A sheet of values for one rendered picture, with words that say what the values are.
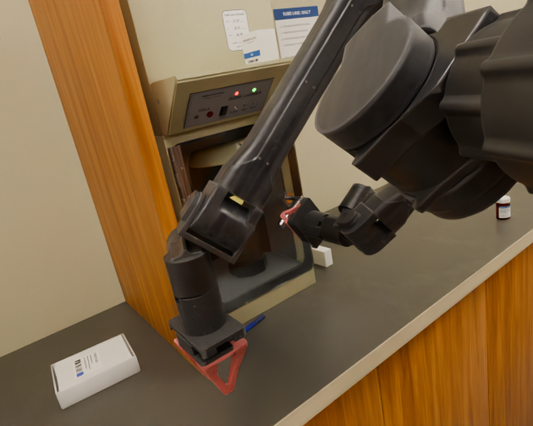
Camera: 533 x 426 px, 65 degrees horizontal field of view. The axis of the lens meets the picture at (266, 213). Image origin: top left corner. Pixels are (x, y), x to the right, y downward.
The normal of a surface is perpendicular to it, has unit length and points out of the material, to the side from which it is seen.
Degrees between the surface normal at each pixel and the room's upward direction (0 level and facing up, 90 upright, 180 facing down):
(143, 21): 90
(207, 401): 0
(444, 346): 90
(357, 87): 45
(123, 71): 90
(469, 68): 64
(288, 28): 90
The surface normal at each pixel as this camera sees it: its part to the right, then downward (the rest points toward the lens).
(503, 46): -0.89, -0.33
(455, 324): 0.59, 0.14
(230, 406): -0.18, -0.94
